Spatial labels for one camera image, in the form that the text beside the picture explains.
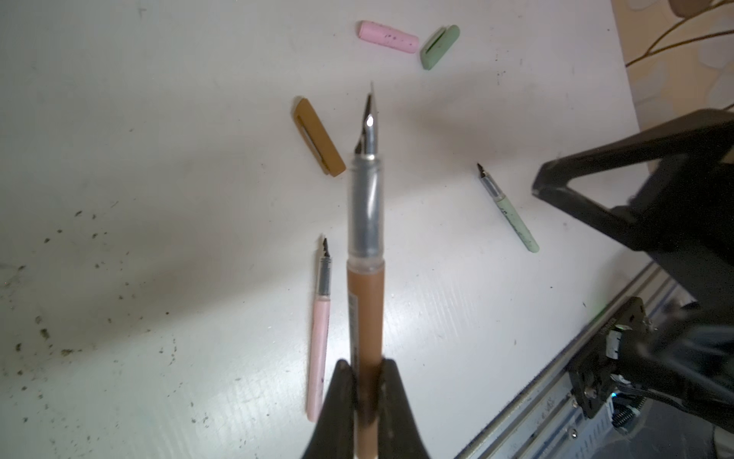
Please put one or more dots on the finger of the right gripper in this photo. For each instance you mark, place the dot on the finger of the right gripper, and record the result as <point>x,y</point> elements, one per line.
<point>657,215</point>

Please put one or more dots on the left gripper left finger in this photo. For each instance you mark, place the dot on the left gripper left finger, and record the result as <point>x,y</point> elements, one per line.
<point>334,434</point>

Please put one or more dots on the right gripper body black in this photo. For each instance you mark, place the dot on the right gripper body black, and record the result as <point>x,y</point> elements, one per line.
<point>702,261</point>

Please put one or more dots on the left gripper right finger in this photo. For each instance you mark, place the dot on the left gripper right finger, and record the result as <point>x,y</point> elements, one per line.
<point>398,434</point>

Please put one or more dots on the brown fountain pen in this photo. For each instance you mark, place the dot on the brown fountain pen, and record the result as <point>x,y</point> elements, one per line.
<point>365,277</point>

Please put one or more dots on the brown pen cap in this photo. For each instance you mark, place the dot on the brown pen cap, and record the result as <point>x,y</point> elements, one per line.
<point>318,140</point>

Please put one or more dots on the pink fountain pen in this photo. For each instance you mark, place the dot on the pink fountain pen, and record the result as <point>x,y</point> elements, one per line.
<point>319,334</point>

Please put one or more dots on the green pen cap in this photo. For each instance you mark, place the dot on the green pen cap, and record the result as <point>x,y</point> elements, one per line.
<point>438,45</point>

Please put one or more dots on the pink pen cap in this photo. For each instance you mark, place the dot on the pink pen cap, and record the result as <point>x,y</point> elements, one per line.
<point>388,37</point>

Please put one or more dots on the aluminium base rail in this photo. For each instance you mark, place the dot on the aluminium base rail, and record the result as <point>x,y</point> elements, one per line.
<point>544,420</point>

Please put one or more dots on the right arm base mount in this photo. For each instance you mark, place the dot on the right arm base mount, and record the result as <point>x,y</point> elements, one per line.
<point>592,367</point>

